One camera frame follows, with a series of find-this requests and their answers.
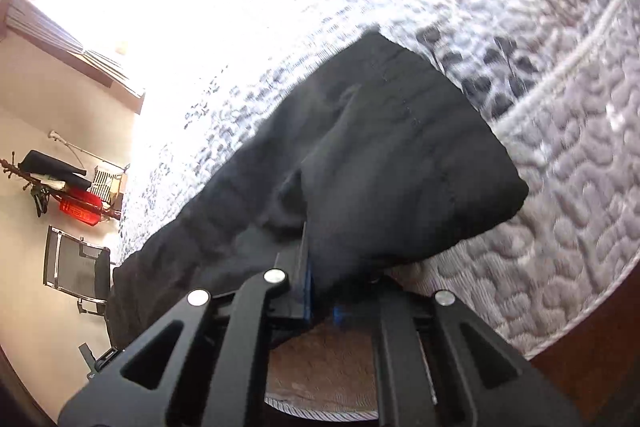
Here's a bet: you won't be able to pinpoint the black pants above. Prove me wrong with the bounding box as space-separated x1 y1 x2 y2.
106 31 528 349

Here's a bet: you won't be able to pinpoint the black mesh folding chair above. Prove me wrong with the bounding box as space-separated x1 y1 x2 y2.
42 225 112 317

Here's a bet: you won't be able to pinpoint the red bag on rack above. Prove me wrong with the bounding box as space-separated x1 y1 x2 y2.
58 187 102 227

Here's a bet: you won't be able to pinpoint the black garment on rack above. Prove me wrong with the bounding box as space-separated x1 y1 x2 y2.
17 150 91 191

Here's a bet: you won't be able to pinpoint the wooden coat rack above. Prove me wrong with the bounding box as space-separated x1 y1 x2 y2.
1 159 122 220

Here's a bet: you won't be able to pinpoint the grey quilted floral bedspread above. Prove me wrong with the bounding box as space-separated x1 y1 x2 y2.
120 0 639 358

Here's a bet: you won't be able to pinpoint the grey window blind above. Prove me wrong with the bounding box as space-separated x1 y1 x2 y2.
6 0 145 98

